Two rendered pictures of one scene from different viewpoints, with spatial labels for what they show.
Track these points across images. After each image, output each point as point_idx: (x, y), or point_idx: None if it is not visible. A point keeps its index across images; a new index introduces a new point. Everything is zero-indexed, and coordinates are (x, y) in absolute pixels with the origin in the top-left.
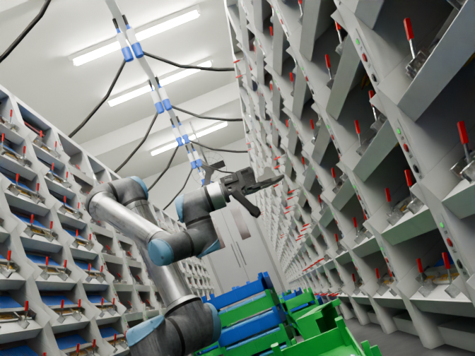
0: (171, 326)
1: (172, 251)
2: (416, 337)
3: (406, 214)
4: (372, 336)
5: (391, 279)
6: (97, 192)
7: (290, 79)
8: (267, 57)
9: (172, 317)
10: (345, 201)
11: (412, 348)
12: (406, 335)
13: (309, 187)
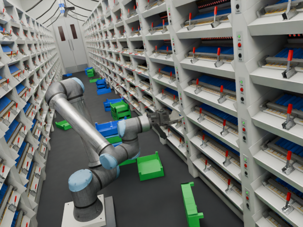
0: (96, 179)
1: (117, 163)
2: (224, 204)
3: (299, 214)
4: (182, 171)
5: (227, 185)
6: (55, 93)
7: (193, 51)
8: (174, 24)
9: (95, 171)
10: (205, 130)
11: (235, 226)
12: (213, 193)
13: (156, 81)
